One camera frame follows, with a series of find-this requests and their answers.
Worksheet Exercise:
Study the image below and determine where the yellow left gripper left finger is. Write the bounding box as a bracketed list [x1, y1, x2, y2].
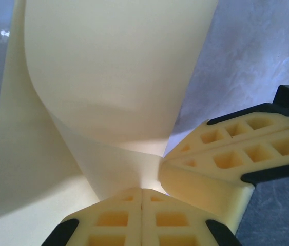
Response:
[41, 187, 143, 246]

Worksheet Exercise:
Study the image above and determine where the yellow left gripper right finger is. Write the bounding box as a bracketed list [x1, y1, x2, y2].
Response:
[141, 188, 241, 246]

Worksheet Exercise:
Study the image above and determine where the yellow square paper sheet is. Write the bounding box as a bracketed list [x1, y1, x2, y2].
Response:
[0, 0, 219, 246]

